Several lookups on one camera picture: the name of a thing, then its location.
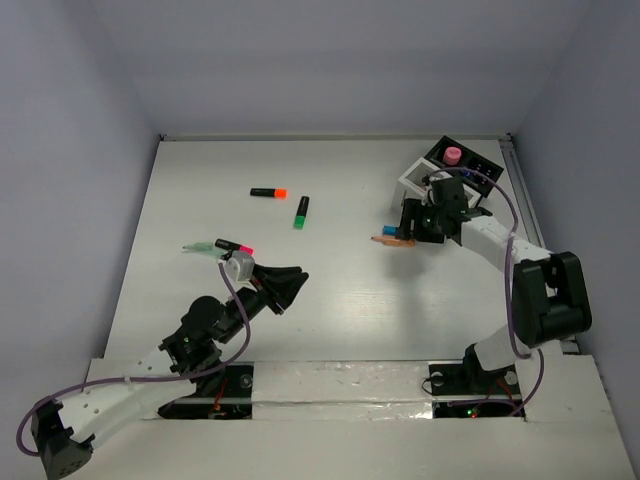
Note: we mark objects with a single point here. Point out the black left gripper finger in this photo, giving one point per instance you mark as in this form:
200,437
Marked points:
282,299
278,278

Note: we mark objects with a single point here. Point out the green folding marker pen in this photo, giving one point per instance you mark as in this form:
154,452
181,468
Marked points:
204,248

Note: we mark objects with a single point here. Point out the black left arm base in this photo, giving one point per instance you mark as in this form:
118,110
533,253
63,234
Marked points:
228,397

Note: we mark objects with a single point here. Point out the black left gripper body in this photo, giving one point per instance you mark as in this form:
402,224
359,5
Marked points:
265,291

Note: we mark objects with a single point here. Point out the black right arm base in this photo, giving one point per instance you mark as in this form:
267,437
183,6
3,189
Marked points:
465,377

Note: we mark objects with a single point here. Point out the white slotted organizer box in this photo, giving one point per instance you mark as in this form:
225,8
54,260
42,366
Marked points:
410,184

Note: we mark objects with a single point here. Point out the pink highlighter black body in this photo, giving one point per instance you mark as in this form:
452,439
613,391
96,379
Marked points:
229,246

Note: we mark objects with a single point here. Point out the orange highlighter black body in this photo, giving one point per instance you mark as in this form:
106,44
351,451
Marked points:
276,193

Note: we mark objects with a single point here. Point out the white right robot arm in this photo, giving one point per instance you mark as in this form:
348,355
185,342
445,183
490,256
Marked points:
545,292

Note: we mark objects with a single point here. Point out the blue highlighter black body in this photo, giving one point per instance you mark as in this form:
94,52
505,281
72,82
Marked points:
389,230

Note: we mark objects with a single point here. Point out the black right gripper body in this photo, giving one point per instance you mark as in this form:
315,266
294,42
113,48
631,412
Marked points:
428,223

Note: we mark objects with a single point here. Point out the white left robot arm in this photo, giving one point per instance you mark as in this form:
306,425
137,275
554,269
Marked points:
64,429

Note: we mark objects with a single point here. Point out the green highlighter black body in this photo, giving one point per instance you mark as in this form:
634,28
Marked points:
301,213

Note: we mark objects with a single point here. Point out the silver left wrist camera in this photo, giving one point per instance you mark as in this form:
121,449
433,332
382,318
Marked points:
238,266

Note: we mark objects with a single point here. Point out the orange folding marker pen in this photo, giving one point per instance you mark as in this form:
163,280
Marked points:
393,242

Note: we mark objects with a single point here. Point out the black slotted organizer box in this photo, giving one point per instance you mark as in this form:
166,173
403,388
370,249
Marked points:
486,172

